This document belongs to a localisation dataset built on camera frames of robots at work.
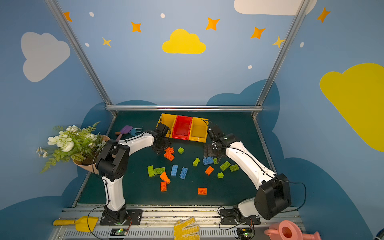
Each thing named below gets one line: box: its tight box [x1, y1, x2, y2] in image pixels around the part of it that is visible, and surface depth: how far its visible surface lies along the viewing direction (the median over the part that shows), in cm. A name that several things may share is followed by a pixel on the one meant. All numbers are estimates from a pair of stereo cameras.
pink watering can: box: [264, 220, 322, 240], surface depth 63 cm
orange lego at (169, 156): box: [163, 151, 175, 162], surface depth 98 cm
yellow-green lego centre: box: [192, 157, 200, 167], surface depth 95 cm
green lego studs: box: [147, 165, 155, 178], surface depth 90 cm
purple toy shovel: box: [116, 125, 134, 141], surface depth 111 cm
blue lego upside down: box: [202, 156, 214, 166], surface depth 95 cm
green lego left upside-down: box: [154, 167, 165, 175], surface depth 91 cm
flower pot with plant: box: [36, 121, 111, 175], surface depth 70 cm
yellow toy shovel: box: [53, 216, 99, 233], surface depth 73 cm
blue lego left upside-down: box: [179, 167, 188, 180], surface depth 91 cm
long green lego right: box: [219, 160, 231, 172], surface depth 93 cm
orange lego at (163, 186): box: [160, 181, 167, 192], surface depth 86 cm
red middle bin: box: [172, 115, 193, 141], surface depth 109 cm
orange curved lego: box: [160, 171, 171, 184], surface depth 88 cm
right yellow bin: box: [189, 117, 209, 143], surface depth 104 cm
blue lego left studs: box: [170, 164, 179, 177], surface depth 92 cm
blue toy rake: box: [129, 126, 143, 136], surface depth 113 cm
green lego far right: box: [229, 164, 240, 172], surface depth 92 cm
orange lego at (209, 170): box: [205, 166, 214, 176], surface depth 92 cm
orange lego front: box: [198, 187, 208, 195], surface depth 84 cm
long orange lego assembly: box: [164, 147, 175, 154], surface depth 99 cm
